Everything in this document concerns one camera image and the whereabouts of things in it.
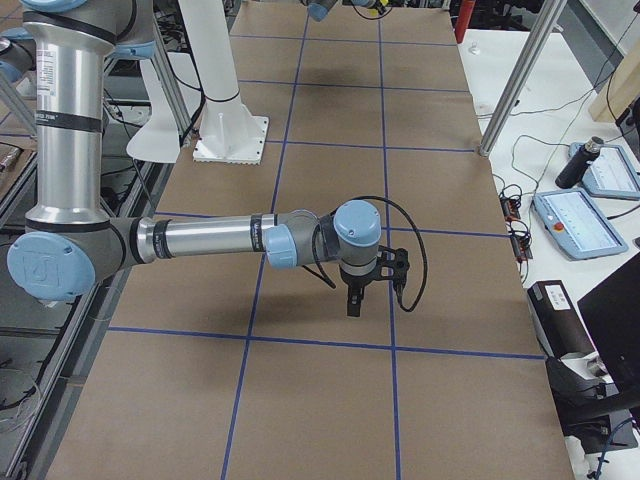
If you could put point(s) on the teach pendant tablet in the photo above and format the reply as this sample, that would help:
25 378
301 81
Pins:
577 225
611 175

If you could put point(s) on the white camera post with base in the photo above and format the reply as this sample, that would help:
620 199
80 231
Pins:
228 131

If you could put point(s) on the aluminium frame post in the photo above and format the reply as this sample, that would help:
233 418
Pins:
529 54

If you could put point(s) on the black box with label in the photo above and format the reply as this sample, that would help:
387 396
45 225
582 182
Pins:
556 321

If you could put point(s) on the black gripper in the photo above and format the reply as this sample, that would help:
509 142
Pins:
356 281

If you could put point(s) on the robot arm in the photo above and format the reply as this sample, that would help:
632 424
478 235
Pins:
76 237
318 9

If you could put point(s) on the far teach pendant tablet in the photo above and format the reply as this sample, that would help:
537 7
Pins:
611 175

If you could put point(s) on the black water bottle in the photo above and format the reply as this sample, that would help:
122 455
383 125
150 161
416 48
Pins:
581 160

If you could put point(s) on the near teach pendant tablet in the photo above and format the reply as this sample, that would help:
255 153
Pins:
577 225

